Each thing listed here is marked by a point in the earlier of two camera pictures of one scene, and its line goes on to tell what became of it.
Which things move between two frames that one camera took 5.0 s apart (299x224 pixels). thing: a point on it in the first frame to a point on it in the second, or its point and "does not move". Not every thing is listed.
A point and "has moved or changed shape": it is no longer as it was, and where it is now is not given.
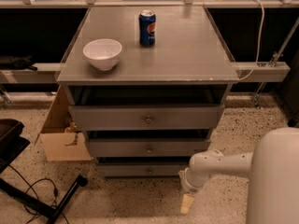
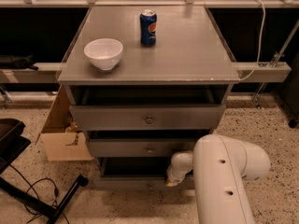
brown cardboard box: (62, 139) does not move
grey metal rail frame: (260, 72) does not move
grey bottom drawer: (141, 170) has moved or changed shape
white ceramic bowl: (103, 53) does not move
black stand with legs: (12, 146) does not move
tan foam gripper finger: (187, 201) to (171, 184)
